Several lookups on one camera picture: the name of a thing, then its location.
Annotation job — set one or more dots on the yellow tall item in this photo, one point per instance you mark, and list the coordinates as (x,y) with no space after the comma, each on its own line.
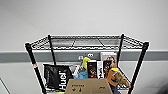
(86,62)

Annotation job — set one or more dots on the dark box orange print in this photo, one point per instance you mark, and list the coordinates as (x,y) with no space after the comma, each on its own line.
(92,70)

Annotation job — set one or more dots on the blue toy pack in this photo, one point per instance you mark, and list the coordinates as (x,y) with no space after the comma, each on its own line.
(76,71)

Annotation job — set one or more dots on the slim white black box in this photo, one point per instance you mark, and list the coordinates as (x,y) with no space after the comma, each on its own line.
(100,70)

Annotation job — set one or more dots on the large brown cardboard box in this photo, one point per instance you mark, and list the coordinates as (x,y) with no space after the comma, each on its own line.
(88,87)

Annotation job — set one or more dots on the black Huel bag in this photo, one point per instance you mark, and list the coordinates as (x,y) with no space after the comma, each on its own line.
(56,77)

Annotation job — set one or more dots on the orange plush toy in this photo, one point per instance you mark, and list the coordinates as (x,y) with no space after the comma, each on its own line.
(118,78)

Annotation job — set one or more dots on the white wall socket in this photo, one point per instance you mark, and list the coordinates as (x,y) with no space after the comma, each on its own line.
(90,55)
(81,58)

